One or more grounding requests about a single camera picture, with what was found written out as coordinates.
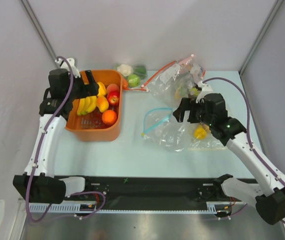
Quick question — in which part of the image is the fake peach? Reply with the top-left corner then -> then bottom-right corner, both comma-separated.
106,83 -> 120,94

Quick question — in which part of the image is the orange plastic basket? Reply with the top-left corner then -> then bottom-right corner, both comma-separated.
65,69 -> 124,142

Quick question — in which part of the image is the fake yellow pepper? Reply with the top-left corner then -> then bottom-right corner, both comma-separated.
193,125 -> 207,140

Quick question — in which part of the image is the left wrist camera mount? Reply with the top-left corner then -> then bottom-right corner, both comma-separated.
55,58 -> 81,78

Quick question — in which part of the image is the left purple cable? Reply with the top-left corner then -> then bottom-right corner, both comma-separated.
24,56 -> 107,223

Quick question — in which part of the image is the fake green pear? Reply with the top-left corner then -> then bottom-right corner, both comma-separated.
188,87 -> 201,98

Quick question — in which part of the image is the red zip bag of food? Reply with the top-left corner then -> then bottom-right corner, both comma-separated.
144,54 -> 206,108

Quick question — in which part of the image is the fake green apple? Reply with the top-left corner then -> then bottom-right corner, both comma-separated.
127,73 -> 141,88

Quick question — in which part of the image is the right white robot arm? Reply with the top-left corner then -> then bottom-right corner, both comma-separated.
173,93 -> 285,225

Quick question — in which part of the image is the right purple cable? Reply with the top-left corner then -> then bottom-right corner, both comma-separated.
201,77 -> 285,231

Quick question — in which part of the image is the bag with cauliflower and apple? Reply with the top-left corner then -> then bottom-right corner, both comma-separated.
113,63 -> 147,92

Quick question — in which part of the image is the yellow fake banana bunch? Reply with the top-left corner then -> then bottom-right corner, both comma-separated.
76,96 -> 97,116

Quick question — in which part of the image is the fake orange mango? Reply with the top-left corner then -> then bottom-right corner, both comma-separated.
96,96 -> 109,113

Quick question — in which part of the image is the purple cable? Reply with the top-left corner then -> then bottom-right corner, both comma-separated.
201,77 -> 285,231
24,56 -> 107,223

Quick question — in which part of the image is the fake white cauliflower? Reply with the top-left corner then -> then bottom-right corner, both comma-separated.
116,64 -> 134,77

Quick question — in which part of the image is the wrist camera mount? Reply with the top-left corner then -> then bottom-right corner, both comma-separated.
55,58 -> 81,78
196,81 -> 214,103

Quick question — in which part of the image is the clear bag with pear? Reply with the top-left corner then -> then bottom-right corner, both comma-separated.
187,123 -> 226,151

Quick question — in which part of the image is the fake red apple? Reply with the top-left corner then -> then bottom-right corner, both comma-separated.
107,90 -> 120,106

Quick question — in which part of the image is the fake yellow lemon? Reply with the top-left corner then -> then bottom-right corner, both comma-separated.
97,81 -> 107,97

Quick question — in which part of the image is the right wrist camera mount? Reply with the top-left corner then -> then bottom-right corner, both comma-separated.
196,81 -> 214,103

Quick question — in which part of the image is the blue zip clear bag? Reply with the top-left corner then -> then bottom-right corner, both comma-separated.
141,107 -> 187,152

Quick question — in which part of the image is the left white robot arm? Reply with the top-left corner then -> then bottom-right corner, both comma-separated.
13,68 -> 99,204

